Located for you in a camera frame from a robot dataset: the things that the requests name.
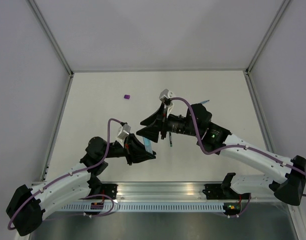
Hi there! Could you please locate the right aluminium frame post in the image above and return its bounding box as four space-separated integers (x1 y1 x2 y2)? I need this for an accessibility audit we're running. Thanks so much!
245 0 292 75

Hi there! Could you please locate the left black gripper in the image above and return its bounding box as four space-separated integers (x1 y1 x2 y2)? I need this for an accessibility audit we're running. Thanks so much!
100 133 157 166

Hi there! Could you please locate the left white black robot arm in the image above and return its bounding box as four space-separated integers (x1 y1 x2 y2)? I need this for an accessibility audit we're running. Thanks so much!
6 133 156 237

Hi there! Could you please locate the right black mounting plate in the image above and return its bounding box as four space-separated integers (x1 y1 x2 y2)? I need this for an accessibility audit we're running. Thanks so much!
202 183 250 200

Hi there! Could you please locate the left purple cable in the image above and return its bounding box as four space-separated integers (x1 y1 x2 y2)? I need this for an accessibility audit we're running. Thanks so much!
7 117 128 230

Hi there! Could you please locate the green pen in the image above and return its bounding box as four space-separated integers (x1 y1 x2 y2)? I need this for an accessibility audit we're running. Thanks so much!
168 132 173 148

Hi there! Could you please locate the left aluminium frame post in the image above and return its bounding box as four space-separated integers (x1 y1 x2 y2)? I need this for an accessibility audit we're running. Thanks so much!
25 0 74 77

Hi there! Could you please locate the blue marker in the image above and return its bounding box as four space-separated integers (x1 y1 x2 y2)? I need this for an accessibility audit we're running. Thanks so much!
143 137 153 154

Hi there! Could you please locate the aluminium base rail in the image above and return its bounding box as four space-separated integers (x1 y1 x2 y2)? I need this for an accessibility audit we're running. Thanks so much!
90 181 239 202

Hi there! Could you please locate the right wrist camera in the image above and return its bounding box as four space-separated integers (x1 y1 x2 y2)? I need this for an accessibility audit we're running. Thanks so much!
159 89 175 116

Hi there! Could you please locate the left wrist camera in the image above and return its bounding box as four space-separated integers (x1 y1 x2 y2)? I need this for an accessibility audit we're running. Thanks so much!
116 123 131 147

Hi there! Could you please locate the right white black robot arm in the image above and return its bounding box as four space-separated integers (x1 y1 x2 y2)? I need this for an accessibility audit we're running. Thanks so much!
137 103 306 206

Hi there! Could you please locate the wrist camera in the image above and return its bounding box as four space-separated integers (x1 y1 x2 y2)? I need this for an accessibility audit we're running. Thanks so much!
159 89 175 116
116 123 131 147

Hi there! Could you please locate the white slotted cable duct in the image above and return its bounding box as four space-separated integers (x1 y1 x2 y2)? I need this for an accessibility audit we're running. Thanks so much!
60 201 225 213

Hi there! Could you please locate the aluminium frame post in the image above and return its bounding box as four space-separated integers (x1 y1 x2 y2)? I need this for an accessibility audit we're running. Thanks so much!
25 0 74 77
245 0 292 75

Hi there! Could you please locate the black mounting plate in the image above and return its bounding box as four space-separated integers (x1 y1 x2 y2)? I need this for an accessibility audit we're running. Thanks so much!
202 183 250 200
99 183 118 200

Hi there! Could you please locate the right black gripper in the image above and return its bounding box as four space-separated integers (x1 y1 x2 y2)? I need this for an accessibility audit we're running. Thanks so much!
136 102 201 143

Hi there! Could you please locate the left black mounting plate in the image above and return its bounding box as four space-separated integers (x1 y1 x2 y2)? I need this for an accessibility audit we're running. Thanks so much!
99 183 118 200

